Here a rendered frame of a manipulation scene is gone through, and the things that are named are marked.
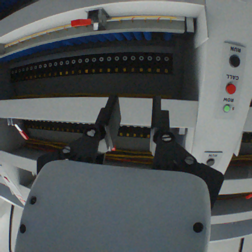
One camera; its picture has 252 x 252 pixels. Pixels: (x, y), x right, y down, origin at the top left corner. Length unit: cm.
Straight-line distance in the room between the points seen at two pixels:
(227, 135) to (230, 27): 18
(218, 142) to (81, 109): 26
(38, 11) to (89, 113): 21
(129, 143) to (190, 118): 32
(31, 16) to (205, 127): 36
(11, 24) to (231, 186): 61
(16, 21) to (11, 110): 21
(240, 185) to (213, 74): 30
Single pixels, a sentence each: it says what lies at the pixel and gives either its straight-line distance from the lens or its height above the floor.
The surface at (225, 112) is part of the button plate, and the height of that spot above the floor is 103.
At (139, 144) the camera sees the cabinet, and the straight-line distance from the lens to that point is 55.
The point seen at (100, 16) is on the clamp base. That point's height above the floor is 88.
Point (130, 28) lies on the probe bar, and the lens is 28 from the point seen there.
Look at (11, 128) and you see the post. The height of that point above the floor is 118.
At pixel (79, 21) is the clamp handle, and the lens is 20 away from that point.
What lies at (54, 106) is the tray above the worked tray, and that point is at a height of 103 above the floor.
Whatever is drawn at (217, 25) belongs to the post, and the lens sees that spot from 25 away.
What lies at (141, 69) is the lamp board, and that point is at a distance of 40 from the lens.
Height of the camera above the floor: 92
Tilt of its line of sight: 31 degrees up
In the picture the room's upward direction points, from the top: 177 degrees clockwise
